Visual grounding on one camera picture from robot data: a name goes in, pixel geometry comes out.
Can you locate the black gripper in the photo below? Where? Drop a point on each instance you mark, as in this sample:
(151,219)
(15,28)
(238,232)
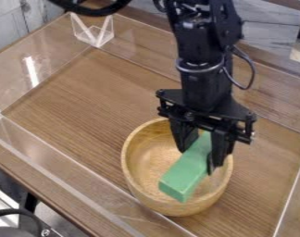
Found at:
(202,105)

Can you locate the green rectangular block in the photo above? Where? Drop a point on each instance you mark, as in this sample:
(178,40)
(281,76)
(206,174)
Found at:
(181,179)

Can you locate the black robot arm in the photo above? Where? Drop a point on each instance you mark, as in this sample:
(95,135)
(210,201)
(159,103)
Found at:
(206,27)

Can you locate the brown wooden bowl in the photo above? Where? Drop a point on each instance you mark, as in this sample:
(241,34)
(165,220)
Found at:
(149,153)

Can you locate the clear acrylic tray walls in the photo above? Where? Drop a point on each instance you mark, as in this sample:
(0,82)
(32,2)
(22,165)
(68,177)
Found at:
(71,101)

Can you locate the black table leg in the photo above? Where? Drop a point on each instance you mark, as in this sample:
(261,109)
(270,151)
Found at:
(28,202)

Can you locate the clear acrylic corner bracket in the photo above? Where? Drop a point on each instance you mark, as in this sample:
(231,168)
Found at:
(92,35)

